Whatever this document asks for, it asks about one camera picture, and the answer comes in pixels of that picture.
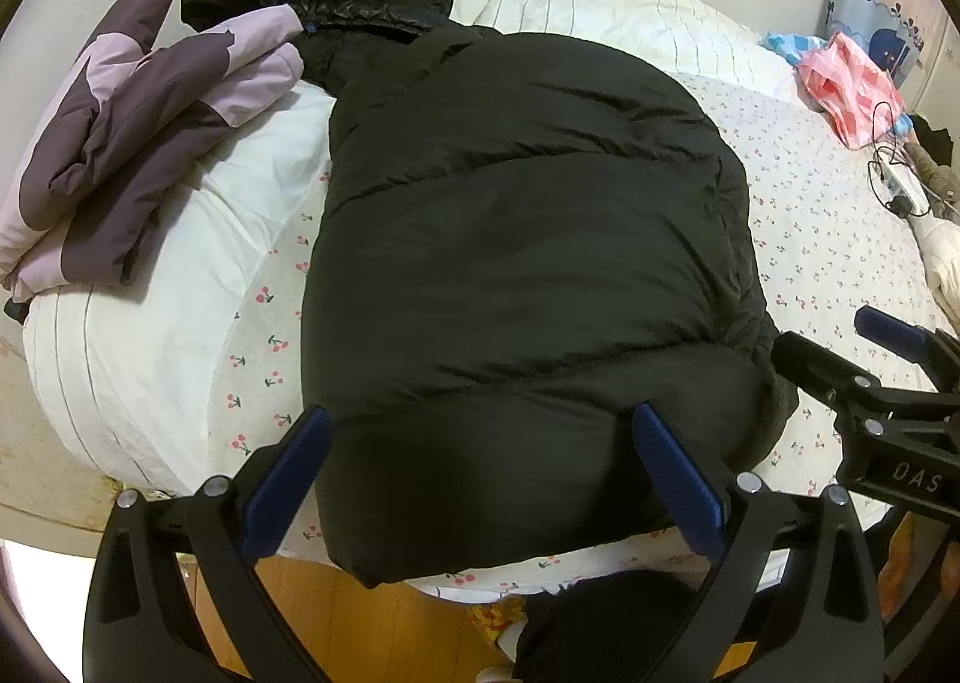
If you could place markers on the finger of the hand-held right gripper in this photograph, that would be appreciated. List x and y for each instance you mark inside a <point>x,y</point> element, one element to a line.
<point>825,372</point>
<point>892,334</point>

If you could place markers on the small black item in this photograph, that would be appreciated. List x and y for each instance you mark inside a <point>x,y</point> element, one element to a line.
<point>934,137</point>

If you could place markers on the pink checked plastic bag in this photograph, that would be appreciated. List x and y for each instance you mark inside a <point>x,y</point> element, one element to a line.
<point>847,83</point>

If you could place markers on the yellow floral slipper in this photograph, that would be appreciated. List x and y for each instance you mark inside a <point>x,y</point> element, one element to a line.
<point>499,619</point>

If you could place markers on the black matte puffer jacket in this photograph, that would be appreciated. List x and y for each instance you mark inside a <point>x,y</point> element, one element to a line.
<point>525,240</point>

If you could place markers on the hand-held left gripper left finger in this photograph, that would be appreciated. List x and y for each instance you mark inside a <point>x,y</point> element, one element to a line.
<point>289,480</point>

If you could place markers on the light blue patterned cloth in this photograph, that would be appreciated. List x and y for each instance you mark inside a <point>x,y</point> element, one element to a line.
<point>787,44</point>

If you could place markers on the person's black pants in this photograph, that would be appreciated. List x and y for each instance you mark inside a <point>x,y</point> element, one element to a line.
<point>600,630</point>

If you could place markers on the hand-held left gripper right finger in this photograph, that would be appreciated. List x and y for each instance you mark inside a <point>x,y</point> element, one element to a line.
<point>679,480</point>

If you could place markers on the white power strip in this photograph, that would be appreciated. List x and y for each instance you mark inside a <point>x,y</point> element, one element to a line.
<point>904,188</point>

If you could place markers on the cherry print bed sheet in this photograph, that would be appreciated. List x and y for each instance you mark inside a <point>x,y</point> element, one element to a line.
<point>810,203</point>

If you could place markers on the purple and lilac jacket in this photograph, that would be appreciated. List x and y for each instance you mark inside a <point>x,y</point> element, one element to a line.
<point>150,128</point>

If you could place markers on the white striped duvet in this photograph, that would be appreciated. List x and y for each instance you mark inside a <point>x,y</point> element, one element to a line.
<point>172,263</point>

